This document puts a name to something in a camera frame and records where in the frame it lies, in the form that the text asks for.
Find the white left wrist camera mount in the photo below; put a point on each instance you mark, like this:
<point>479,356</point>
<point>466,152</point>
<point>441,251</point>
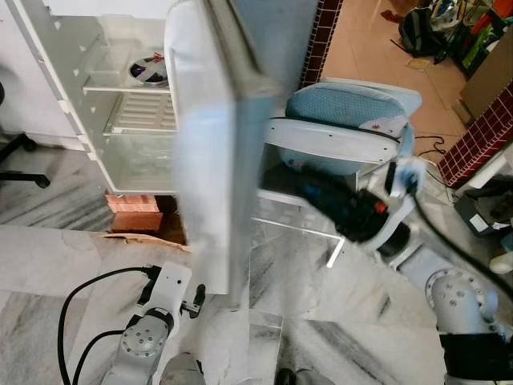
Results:
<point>170,287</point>

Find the dark blue packet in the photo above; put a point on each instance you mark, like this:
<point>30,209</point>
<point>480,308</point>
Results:
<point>325,192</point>

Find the grey fridge door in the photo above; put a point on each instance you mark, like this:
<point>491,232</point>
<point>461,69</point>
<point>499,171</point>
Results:
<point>212,160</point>

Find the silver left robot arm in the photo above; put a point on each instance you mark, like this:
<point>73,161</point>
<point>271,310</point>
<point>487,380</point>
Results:
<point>143,345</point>

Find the black box device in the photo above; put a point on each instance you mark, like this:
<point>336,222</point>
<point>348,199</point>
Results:
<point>485,215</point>

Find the grey robot left leg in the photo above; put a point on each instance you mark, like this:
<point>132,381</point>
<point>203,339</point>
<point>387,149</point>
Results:
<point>183,370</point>

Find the brown wooden fridge stand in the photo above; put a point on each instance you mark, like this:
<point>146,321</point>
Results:
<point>136,210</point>

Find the grey black robot right foot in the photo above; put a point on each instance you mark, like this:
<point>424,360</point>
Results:
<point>295,377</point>

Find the white chair blue cushion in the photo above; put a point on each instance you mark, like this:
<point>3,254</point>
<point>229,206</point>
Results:
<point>345,108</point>

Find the black backpack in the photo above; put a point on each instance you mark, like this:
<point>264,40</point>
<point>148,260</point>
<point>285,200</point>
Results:
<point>421,36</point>

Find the black office chair base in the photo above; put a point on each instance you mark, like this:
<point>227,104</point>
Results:
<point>24,160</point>

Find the white and blue container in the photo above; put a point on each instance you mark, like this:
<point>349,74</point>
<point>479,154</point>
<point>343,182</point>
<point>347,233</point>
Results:
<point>503,258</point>

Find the white slatted fridge shelf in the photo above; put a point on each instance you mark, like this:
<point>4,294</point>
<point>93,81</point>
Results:
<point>144,114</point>

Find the flat brown cardboard piece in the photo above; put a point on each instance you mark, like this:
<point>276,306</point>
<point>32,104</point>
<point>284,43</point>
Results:
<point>144,239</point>

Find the green plastic crate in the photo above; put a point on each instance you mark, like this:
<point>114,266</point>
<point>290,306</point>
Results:
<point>477,40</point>

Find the grey white fridge body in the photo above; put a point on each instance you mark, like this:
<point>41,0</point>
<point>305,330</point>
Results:
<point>68,80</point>

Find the dark round bowl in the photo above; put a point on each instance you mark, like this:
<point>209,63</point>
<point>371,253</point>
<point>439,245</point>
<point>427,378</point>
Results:
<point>148,72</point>

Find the clear fridge shelf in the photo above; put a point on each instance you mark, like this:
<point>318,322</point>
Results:
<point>108,84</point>

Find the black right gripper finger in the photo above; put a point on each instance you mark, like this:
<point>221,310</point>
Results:
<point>329,218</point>
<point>304,175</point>

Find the brown board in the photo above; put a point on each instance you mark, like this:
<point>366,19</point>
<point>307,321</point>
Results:
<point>489,76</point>

